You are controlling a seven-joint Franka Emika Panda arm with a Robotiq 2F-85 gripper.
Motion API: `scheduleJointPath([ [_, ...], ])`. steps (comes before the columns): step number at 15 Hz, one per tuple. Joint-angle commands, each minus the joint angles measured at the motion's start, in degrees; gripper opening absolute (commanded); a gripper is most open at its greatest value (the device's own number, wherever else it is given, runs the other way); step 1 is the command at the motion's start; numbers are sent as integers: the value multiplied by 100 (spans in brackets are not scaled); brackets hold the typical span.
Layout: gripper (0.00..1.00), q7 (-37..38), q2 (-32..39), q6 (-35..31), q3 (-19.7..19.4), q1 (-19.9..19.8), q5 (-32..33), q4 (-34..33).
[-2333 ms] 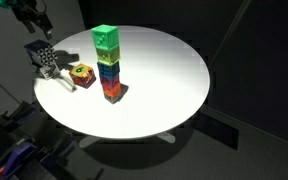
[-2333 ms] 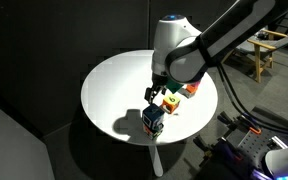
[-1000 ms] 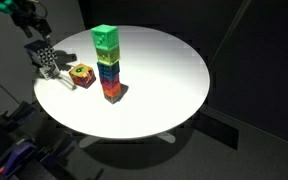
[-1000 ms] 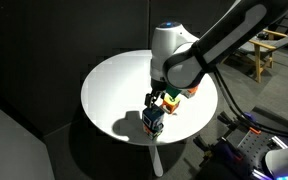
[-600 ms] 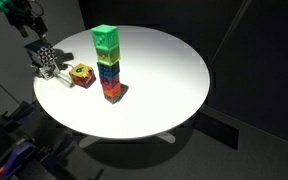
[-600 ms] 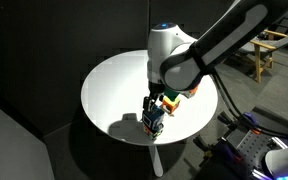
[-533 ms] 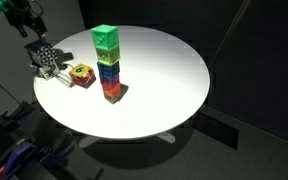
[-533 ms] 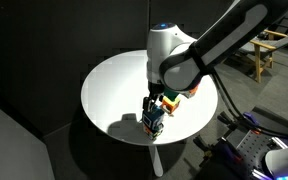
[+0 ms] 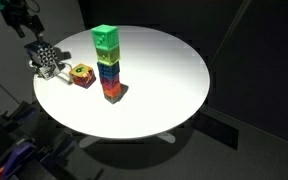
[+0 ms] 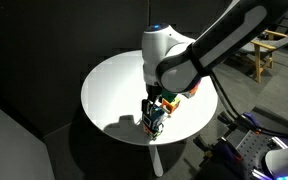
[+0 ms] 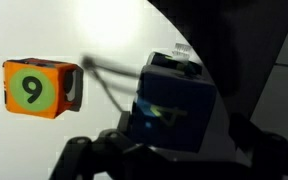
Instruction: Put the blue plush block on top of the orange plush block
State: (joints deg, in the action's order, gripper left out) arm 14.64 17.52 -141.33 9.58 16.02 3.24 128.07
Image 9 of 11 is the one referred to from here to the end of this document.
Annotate black floor box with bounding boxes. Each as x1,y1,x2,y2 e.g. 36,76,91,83
198,108,240,150

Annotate plain orange plush block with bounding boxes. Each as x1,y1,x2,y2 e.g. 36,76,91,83
102,82,122,99

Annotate dark blue dotted plush block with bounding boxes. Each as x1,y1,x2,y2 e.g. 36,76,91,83
96,59,121,79

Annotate black and white letter block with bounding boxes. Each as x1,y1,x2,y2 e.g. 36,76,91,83
28,61,59,81

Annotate purple plush block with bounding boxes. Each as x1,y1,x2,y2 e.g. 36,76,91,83
100,73,121,89

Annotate grey plush block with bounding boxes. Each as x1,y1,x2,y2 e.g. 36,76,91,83
103,92,124,105

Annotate black perforated mounting board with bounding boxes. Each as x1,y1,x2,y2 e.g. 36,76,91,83
0,99,105,180

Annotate lime green plush block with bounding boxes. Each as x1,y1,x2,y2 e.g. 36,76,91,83
95,45,121,66

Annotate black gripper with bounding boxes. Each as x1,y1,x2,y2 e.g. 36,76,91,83
0,0,45,43

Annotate white table pedestal base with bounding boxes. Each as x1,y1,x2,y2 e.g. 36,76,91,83
78,131,177,150

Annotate orange plush block number six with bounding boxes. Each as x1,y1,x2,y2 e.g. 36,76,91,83
68,63,98,90

